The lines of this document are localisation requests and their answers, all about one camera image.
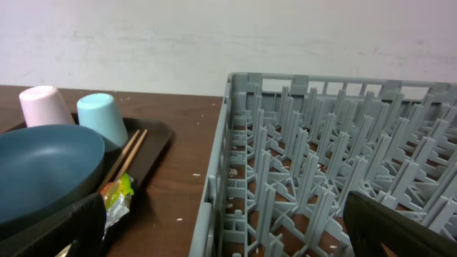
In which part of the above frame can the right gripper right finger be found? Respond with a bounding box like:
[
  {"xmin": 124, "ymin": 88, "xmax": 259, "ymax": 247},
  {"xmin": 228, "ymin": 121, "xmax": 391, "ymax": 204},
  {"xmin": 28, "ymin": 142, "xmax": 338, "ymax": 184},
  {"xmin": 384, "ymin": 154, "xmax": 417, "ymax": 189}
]
[{"xmin": 343, "ymin": 191, "xmax": 456, "ymax": 257}]

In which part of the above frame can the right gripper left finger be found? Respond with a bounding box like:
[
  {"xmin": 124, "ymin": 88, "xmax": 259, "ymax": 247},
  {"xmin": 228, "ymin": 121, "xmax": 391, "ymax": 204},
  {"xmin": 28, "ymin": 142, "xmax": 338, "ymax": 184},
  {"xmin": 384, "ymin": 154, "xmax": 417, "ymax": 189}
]
[{"xmin": 1, "ymin": 193, "xmax": 106, "ymax": 256}]

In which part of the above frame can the foil snack wrapper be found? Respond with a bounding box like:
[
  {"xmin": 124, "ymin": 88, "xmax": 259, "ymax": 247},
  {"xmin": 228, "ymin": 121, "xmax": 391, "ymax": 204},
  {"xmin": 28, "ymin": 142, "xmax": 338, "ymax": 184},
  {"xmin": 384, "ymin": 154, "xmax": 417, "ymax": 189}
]
[{"xmin": 55, "ymin": 173, "xmax": 135, "ymax": 257}]

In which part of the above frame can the dark blue plate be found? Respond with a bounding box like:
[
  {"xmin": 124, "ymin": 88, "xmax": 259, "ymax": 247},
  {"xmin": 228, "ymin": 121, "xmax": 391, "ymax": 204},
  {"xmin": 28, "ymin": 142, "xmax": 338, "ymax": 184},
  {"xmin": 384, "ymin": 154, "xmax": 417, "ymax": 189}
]
[{"xmin": 1, "ymin": 125, "xmax": 105, "ymax": 239}]

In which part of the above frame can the grey dishwasher rack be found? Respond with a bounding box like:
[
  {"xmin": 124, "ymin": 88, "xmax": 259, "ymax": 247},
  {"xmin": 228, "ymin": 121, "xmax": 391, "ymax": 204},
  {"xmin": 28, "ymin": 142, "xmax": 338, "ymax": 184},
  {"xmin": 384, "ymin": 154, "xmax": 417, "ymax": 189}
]
[{"xmin": 189, "ymin": 73, "xmax": 456, "ymax": 256}]

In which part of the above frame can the left wooden chopstick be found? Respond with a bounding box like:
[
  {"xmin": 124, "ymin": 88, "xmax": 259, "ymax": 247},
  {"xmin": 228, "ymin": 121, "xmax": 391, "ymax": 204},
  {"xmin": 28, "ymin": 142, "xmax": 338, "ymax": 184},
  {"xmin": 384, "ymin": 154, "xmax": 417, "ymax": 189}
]
[{"xmin": 97, "ymin": 130, "xmax": 140, "ymax": 193}]

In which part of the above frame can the wooden chopstick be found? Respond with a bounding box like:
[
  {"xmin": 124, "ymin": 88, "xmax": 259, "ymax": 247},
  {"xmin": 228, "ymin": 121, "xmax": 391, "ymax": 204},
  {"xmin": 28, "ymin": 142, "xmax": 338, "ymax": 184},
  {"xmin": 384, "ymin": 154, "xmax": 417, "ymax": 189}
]
[
  {"xmin": 115, "ymin": 129, "xmax": 148, "ymax": 181},
  {"xmin": 97, "ymin": 130, "xmax": 140, "ymax": 193}
]

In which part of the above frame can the right wooden chopstick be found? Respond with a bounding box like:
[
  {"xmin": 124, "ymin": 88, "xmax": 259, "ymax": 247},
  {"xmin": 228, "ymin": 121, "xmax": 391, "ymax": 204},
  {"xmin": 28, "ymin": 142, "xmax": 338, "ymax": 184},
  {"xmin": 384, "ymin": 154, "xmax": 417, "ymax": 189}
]
[{"xmin": 115, "ymin": 129, "xmax": 148, "ymax": 181}]

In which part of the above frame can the light blue plastic cup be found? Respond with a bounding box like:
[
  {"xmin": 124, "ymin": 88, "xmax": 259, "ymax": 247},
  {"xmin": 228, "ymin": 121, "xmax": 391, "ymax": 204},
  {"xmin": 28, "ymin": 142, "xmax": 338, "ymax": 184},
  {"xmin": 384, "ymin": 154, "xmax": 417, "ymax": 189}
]
[{"xmin": 76, "ymin": 93, "xmax": 128, "ymax": 152}]

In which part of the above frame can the white plastic cup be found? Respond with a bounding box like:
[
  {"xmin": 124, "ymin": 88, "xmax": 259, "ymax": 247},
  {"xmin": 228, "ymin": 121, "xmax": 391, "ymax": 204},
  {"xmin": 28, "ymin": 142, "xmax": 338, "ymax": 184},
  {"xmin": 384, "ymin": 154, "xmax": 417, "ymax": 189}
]
[{"xmin": 19, "ymin": 86, "xmax": 75, "ymax": 127}]

